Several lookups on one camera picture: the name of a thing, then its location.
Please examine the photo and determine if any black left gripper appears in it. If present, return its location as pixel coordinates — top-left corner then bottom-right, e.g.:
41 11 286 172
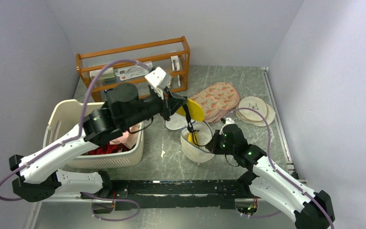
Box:
123 85 188 129

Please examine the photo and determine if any white mesh laundry bag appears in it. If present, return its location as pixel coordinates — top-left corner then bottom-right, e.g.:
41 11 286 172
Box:
165 114 214 163

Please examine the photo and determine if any black bra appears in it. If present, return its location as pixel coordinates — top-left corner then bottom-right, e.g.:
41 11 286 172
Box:
176 99 204 147

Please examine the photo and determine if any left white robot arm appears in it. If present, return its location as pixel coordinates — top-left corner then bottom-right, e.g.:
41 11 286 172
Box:
10 83 188 202

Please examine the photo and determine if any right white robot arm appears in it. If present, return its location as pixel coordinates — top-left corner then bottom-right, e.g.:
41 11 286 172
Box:
205 124 335 229

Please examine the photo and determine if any peach patterned laundry bag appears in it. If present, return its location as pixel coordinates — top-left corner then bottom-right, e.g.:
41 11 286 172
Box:
190 82 241 123

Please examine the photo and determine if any cream round laundry bag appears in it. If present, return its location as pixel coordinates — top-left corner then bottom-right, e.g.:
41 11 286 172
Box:
235 96 276 127

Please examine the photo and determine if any cream plastic laundry basket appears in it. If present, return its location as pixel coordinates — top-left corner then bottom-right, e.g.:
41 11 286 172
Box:
43 99 144 169

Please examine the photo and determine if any white upright box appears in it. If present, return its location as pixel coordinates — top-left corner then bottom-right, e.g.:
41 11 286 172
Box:
171 55 181 87

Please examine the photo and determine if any pink cloth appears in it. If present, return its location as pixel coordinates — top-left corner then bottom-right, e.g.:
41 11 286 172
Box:
109 124 140 150

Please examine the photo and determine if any white packet on shelf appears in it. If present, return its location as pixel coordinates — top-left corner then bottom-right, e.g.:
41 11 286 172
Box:
113 65 149 81

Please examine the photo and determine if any orange wooden shelf rack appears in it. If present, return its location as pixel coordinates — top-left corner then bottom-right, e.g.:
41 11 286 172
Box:
76 36 191 102

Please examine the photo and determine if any white box on shelf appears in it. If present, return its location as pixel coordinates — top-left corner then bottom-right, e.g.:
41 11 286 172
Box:
89 67 115 83

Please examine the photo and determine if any red cloth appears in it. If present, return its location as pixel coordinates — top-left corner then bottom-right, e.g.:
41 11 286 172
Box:
87 144 125 156

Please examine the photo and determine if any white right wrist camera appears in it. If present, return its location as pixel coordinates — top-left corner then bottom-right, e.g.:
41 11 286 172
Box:
220 118 235 135

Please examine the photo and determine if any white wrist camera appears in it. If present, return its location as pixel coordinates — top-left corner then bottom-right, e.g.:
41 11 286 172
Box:
145 67 172 90
220 118 235 135

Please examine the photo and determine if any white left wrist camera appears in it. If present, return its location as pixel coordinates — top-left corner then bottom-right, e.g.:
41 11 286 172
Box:
145 67 172 90

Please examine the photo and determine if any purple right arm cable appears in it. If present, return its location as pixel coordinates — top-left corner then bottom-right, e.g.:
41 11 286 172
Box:
222 107 335 229

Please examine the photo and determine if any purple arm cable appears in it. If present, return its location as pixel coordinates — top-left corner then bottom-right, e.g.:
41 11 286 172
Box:
222 107 335 229
0 59 153 202

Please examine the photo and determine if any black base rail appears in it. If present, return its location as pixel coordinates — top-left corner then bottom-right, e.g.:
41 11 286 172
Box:
93 179 254 210

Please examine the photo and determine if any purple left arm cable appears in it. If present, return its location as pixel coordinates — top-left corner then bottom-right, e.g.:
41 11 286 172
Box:
0 59 153 202

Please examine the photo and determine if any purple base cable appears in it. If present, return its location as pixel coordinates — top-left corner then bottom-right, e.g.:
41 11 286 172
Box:
81 193 141 221

